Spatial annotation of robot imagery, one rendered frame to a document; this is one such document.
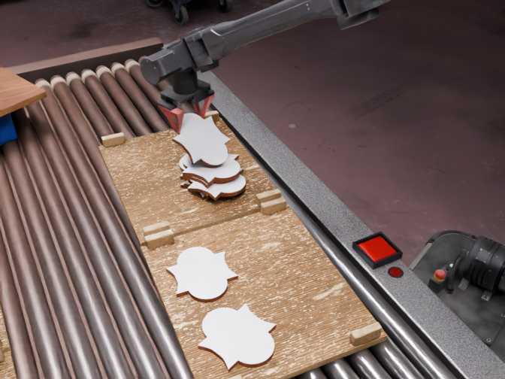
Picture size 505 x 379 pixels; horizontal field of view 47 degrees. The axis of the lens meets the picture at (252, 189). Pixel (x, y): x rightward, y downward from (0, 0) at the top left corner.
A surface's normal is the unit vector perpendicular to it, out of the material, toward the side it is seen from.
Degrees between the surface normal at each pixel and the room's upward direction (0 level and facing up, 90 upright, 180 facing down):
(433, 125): 0
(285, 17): 88
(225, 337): 0
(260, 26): 88
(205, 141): 34
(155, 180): 0
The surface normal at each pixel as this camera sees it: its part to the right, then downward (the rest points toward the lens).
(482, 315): -0.01, -0.79
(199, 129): 0.42, -0.43
